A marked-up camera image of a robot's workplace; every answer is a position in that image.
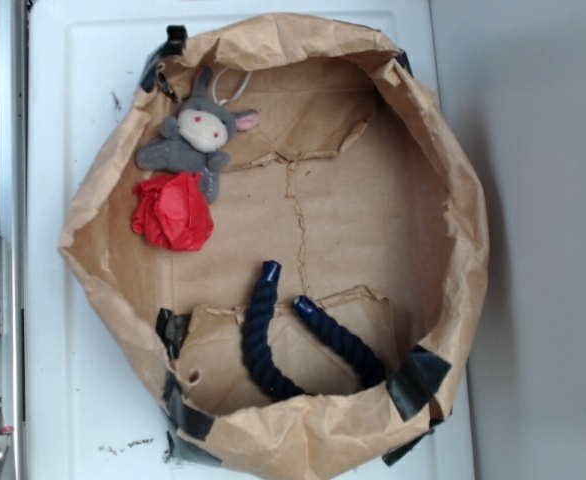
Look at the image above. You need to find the dark blue rope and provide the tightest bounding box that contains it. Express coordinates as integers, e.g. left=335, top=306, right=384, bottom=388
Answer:
left=242, top=259, right=387, bottom=400

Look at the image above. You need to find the brown paper bag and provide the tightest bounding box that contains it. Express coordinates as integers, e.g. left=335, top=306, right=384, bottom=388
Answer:
left=60, top=14, right=489, bottom=479

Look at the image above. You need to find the grey plush donkey toy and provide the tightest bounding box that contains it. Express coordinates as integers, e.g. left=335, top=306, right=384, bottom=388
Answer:
left=135, top=67, right=260, bottom=203

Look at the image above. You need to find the black tape patch inner left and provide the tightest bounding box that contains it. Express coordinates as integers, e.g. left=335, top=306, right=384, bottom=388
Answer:
left=155, top=308, right=191, bottom=360

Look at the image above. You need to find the black tape patch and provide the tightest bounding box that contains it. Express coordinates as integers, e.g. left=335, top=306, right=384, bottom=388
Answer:
left=155, top=308, right=191, bottom=360
left=162, top=372, right=222, bottom=467
left=386, top=345, right=452, bottom=422
left=139, top=25, right=188, bottom=98

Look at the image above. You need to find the black tape patch right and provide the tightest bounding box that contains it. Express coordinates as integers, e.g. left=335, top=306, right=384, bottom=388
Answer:
left=386, top=345, right=452, bottom=422

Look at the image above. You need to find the black tape patch lower left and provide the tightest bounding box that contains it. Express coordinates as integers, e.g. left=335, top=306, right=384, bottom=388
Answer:
left=162, top=372, right=222, bottom=467

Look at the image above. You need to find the black tape patch top left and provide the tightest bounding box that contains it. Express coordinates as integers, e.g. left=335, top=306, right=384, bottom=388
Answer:
left=139, top=25, right=188, bottom=98

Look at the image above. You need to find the white tray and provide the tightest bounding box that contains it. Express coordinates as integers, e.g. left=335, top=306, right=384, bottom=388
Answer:
left=25, top=1, right=474, bottom=479

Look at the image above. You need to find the aluminium frame rail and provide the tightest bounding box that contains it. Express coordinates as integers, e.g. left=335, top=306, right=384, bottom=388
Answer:
left=0, top=1, right=27, bottom=479

